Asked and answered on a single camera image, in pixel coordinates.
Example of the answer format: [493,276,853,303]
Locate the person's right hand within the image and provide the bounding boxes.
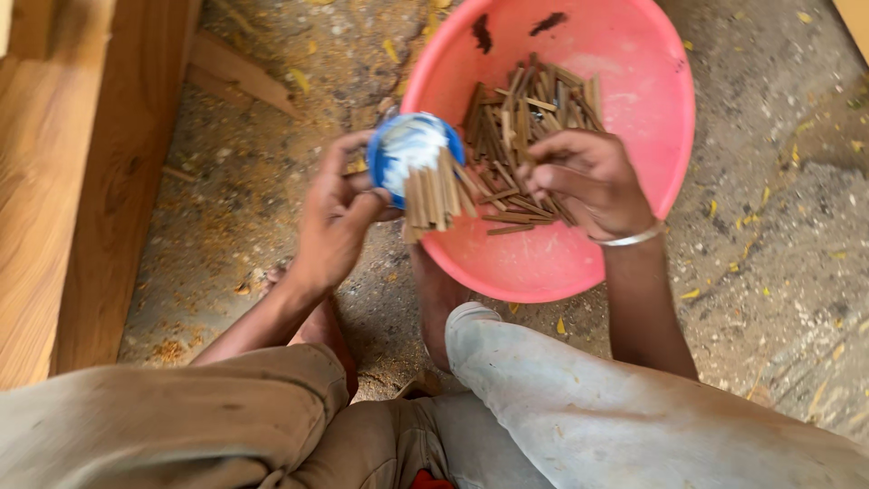
[515,129,658,241]

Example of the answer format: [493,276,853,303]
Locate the bundle of wooden sticks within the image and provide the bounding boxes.
[402,146,480,244]

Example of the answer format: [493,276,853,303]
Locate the scrap wooden plank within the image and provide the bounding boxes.
[186,30,304,121]

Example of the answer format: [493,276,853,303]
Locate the person's trousers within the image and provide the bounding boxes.
[0,302,869,489]

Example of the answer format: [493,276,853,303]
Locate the red cloth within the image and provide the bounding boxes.
[410,469,455,489]

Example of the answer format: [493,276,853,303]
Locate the person's right foot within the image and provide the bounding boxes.
[409,241,471,374]

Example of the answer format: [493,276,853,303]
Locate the silver bracelet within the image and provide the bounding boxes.
[588,220,665,247]

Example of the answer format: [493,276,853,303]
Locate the light wooden board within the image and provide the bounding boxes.
[832,0,869,66]

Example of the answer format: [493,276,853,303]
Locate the pink plastic basin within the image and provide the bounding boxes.
[400,0,697,304]

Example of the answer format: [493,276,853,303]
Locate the large wooden furniture panel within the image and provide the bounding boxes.
[0,0,204,392]

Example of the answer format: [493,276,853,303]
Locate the person's foot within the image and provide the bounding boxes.
[261,261,360,403]
[409,241,471,374]

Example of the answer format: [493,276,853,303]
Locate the person's left hand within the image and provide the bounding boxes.
[291,129,403,294]

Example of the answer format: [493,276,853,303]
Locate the blue and white glue tub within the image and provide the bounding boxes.
[367,112,467,210]

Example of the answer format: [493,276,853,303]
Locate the person's left foot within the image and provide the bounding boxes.
[261,261,360,403]

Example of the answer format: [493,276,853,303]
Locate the loose pile of wooden sticks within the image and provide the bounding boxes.
[462,52,606,237]

